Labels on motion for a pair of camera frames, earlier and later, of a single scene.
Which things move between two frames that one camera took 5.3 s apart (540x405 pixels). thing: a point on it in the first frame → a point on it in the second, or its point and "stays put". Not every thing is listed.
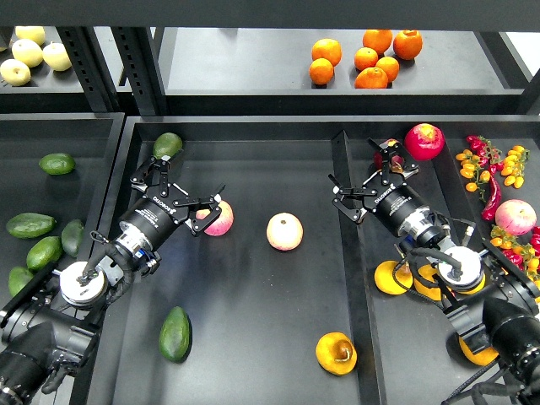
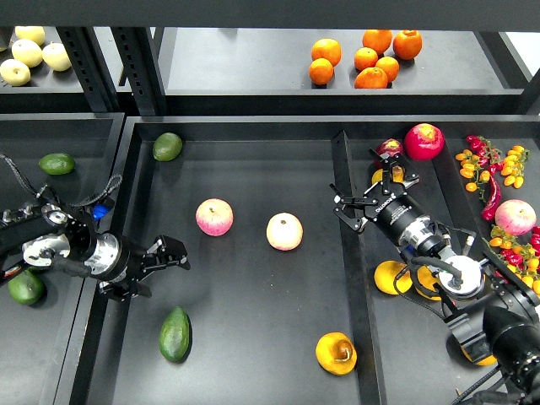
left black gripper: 164,206 → 165,251
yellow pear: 337,353 stays put
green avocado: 175,335 stays put
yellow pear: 484,358 stays put
